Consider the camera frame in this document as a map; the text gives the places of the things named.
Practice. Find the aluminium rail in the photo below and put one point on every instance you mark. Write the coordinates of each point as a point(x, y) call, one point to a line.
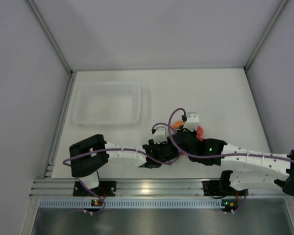
point(183, 178)

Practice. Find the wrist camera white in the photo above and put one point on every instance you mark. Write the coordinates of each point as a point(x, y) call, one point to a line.
point(192, 121)
point(160, 135)

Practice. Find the white plastic basket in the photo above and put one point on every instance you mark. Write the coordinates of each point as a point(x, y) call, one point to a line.
point(108, 103)

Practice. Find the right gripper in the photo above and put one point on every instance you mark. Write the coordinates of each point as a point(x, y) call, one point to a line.
point(194, 133)

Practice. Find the fake orange fruit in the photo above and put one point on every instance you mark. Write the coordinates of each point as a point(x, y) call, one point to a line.
point(178, 124)

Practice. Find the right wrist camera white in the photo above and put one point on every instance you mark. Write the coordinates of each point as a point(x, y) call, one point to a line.
point(192, 121)

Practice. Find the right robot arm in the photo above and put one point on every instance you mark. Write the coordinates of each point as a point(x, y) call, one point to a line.
point(241, 168)

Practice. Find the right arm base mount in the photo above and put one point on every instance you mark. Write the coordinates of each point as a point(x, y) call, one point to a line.
point(212, 188)

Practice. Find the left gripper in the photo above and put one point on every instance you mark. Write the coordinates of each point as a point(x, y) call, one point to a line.
point(151, 142)

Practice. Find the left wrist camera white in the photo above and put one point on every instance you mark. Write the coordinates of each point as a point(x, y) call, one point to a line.
point(160, 135)

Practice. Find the white slotted cable duct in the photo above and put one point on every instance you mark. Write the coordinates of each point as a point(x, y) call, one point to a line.
point(115, 203)

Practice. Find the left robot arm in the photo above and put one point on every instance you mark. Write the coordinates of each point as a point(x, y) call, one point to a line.
point(89, 155)

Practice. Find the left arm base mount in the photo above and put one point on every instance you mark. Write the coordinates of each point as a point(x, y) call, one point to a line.
point(105, 188)

